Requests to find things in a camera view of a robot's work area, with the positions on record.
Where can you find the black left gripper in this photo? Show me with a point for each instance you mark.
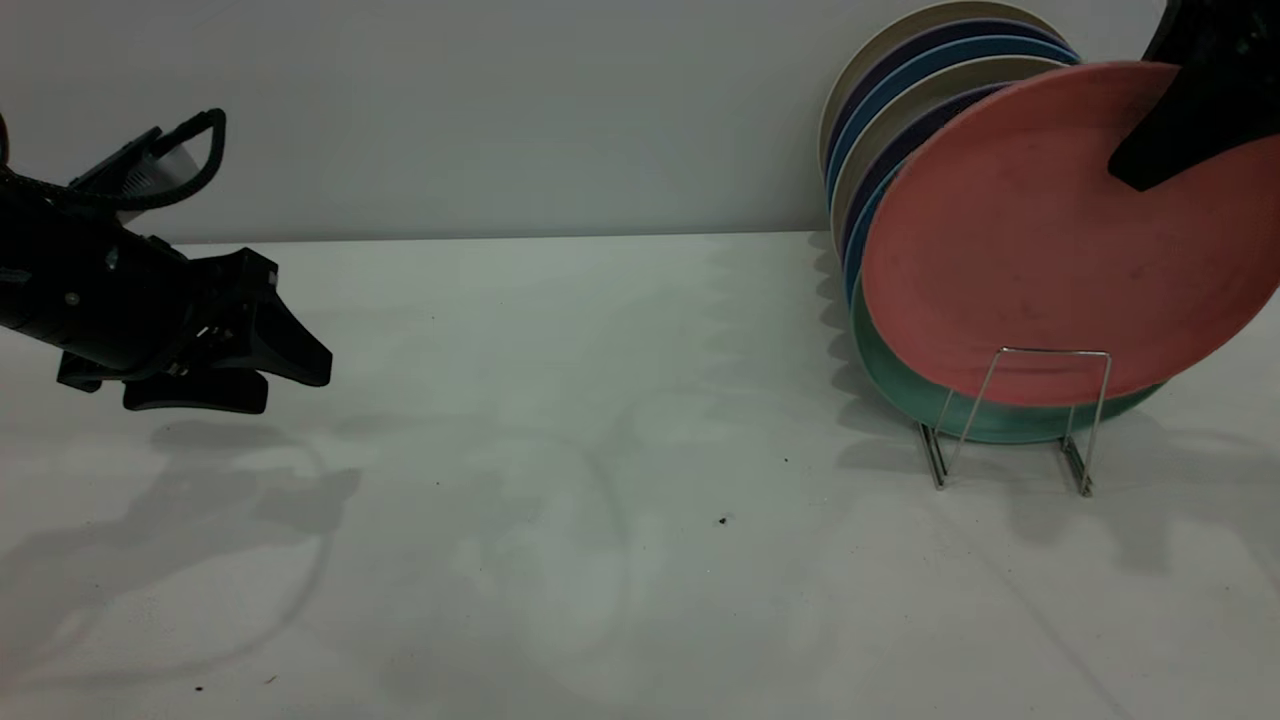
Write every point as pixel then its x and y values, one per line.
pixel 100 290

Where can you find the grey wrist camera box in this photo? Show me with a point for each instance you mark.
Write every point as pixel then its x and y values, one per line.
pixel 140 170

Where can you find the pink plate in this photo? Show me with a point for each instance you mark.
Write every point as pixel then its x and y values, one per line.
pixel 1000 250

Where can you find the blue plate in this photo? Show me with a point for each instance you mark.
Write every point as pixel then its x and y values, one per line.
pixel 900 80
pixel 858 250

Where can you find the dark purple plate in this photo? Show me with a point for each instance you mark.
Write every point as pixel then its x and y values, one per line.
pixel 880 75
pixel 880 165

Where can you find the beige plate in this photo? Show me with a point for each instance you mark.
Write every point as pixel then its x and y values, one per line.
pixel 900 115
pixel 870 55

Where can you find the teal plate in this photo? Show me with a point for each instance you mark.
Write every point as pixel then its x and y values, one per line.
pixel 890 385

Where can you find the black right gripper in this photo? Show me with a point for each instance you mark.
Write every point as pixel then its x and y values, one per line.
pixel 1230 30

